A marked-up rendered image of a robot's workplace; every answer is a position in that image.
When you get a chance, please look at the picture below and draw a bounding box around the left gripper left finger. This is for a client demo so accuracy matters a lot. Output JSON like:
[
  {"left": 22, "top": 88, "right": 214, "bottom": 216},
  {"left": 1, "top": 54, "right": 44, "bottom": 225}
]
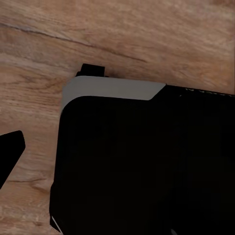
[{"left": 0, "top": 130, "right": 25, "bottom": 188}]

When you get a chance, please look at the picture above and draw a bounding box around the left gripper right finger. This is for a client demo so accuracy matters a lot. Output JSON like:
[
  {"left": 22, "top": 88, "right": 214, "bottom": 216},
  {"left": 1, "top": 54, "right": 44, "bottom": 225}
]
[{"left": 219, "top": 130, "right": 235, "bottom": 169}]

